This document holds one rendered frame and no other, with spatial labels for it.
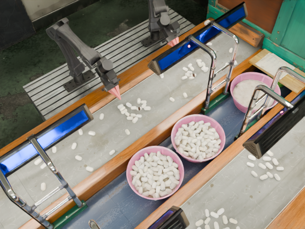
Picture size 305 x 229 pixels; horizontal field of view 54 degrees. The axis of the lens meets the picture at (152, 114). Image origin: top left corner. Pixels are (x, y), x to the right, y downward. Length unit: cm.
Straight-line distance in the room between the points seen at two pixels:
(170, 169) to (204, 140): 23
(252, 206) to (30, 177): 103
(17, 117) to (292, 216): 222
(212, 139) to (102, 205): 62
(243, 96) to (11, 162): 120
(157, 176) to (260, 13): 109
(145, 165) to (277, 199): 61
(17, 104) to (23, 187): 144
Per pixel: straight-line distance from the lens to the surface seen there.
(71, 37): 160
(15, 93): 300
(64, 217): 146
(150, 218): 134
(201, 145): 153
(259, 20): 193
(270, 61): 189
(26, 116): 278
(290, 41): 186
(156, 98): 167
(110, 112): 164
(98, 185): 146
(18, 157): 122
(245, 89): 176
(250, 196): 144
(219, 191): 142
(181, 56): 142
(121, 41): 214
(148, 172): 143
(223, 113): 171
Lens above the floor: 205
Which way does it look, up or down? 55 degrees down
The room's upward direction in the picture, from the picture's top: 5 degrees counter-clockwise
